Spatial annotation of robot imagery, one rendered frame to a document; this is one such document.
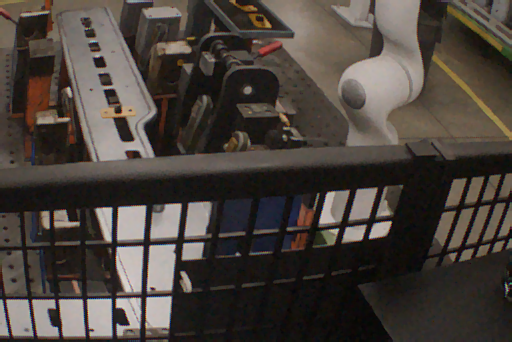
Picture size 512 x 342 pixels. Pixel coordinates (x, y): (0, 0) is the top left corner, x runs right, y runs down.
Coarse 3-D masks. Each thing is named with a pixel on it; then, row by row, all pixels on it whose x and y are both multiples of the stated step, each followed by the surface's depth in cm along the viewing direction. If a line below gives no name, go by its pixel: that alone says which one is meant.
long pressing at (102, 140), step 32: (64, 32) 203; (96, 32) 204; (128, 64) 189; (96, 96) 173; (128, 96) 175; (96, 128) 161; (96, 160) 151; (128, 224) 136; (160, 224) 138; (192, 224) 140; (128, 256) 129; (160, 256) 130; (192, 256) 132; (128, 288) 122; (160, 288) 123; (160, 320) 117
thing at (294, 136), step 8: (288, 128) 128; (272, 136) 125; (280, 136) 127; (288, 136) 128; (296, 136) 127; (272, 144) 126; (280, 144) 127; (288, 144) 126; (296, 144) 126; (304, 144) 129
